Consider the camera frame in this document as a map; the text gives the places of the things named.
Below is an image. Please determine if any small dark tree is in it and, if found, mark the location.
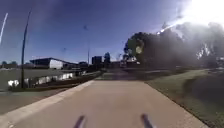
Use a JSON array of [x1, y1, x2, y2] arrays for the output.
[[103, 51, 111, 65]]

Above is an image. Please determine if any grey concrete path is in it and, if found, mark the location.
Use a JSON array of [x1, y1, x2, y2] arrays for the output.
[[0, 68, 211, 128]]

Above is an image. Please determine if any group of large trees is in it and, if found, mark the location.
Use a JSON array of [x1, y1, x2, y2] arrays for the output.
[[123, 21, 224, 70]]

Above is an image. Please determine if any grass verge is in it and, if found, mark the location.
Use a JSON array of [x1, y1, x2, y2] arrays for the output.
[[133, 68, 224, 128]]

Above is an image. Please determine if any robot's own part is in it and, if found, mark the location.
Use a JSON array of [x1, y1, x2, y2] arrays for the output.
[[140, 113, 155, 128], [73, 115, 86, 128]]

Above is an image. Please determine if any low white fence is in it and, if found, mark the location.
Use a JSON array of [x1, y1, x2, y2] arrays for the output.
[[7, 70, 103, 89]]

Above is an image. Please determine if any dark curved lamp pole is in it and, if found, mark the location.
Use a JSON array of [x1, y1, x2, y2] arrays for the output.
[[19, 9, 33, 89]]

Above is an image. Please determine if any bare dirt strip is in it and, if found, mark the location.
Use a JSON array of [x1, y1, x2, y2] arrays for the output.
[[0, 80, 91, 116]]

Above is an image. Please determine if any low building with white wall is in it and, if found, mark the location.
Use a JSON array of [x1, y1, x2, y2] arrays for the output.
[[29, 57, 79, 70]]

